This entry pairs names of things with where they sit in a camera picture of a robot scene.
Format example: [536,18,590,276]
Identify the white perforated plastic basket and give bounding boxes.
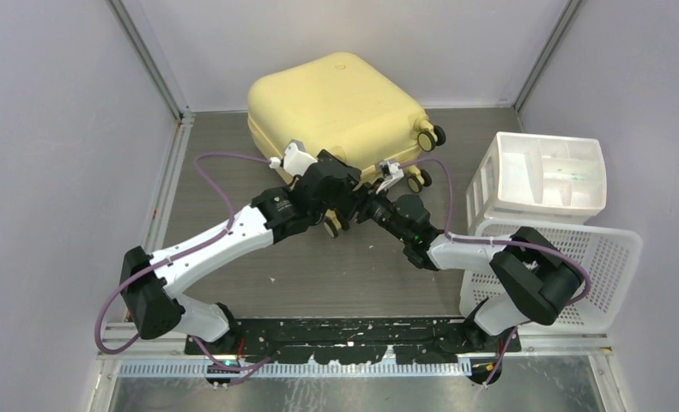
[471,219,643,335]

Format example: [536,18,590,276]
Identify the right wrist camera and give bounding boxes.
[376,160,404,193]

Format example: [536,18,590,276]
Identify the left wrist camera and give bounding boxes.
[269,139,318,179]

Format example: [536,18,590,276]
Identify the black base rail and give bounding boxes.
[185,317,520,365]

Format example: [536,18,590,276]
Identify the yellow hard-shell suitcase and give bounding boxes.
[246,51,447,240]

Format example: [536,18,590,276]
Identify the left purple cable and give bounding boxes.
[93,151,283,389]

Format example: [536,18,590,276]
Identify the slotted metal cable duct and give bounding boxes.
[115,358,472,379]

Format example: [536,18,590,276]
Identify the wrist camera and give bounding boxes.
[269,139,318,179]
[376,160,404,193]

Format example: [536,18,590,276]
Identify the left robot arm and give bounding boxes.
[119,150,361,354]

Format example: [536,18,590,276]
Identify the white divided organizer tray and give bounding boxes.
[465,132,608,234]

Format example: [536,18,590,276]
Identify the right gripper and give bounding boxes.
[336,179,411,245]

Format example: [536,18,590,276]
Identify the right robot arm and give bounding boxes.
[355,192,591,351]

